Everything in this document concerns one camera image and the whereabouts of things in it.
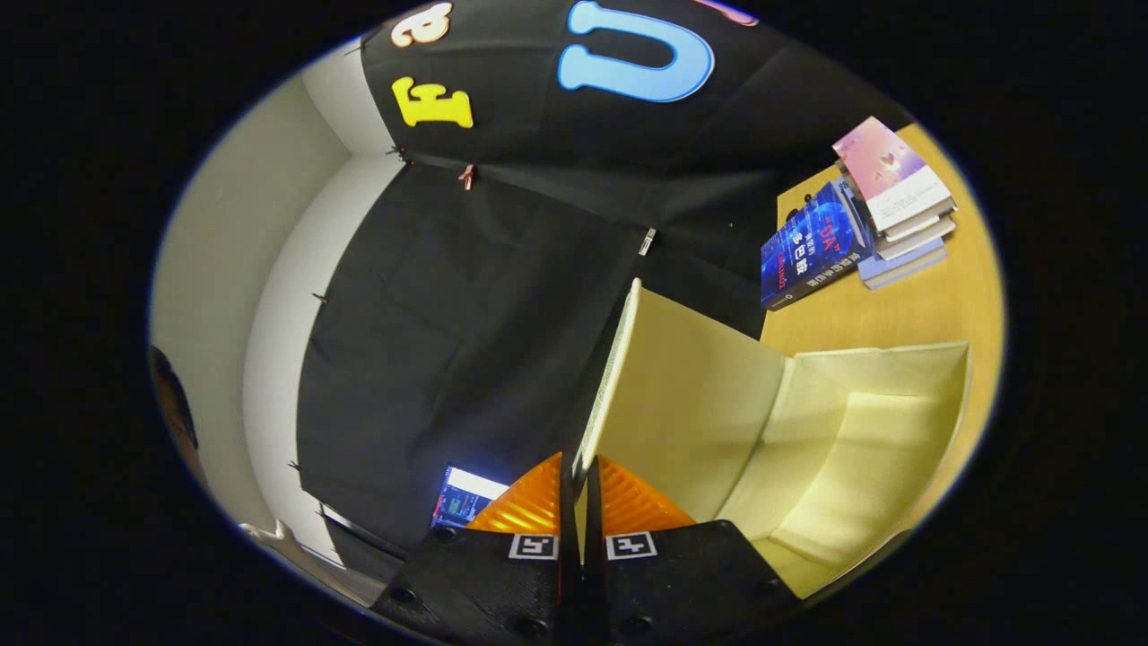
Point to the dark blue book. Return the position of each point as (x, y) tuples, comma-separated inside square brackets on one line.
[(812, 251)]

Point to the lit computer monitor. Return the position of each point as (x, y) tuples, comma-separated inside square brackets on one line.
[(462, 498)]

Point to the pink cover book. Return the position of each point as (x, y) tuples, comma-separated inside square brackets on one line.
[(888, 175)]

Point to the copper cloth clip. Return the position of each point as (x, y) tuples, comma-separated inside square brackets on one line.
[(466, 177)]

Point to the green fabric storage box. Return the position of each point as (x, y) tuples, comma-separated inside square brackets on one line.
[(700, 404)]

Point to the person's head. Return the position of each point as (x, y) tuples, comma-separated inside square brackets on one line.
[(175, 408)]

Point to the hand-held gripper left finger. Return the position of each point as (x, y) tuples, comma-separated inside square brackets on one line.
[(502, 583)]

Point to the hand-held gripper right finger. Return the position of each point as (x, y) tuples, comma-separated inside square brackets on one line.
[(664, 583)]

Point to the silver cloth clip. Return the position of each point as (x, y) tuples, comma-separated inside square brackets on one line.
[(647, 240)]

